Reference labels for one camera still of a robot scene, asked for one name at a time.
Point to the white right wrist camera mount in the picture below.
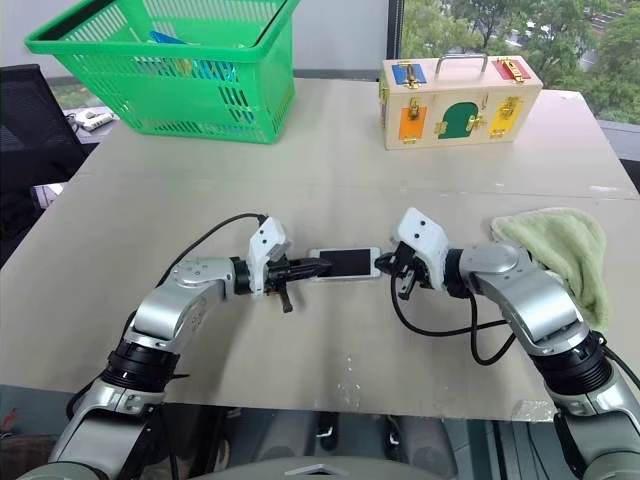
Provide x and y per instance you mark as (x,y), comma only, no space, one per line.
(420,235)

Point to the white smartphone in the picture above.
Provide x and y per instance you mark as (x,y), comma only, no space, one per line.
(350,261)
(345,278)

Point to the white power strip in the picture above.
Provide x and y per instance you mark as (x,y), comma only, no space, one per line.
(92,120)

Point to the green plastic shopping basket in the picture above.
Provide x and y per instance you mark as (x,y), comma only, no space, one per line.
(150,49)

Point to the dark window frame post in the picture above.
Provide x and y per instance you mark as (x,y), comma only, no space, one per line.
(396,25)

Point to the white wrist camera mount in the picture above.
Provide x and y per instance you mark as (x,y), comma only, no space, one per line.
(420,235)
(265,245)

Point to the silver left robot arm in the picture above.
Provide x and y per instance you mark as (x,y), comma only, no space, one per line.
(165,310)

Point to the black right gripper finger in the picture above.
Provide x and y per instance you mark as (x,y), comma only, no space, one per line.
(386,263)
(407,288)

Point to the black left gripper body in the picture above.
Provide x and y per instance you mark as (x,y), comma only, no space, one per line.
(280,275)

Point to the wooden lock box toy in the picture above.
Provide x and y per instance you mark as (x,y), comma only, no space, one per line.
(460,90)

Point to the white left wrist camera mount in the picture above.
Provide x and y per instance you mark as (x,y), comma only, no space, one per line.
(265,245)

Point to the black office chair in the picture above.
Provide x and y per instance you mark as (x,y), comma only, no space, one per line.
(30,125)

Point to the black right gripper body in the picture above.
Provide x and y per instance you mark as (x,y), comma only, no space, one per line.
(412,270)

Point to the light green towel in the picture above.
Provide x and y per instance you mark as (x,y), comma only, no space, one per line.
(565,240)

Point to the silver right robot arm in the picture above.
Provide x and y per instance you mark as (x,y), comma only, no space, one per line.
(530,300)

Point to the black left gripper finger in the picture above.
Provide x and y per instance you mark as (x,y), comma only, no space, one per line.
(287,300)
(312,266)

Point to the blue packet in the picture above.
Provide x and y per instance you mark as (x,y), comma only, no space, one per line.
(170,38)

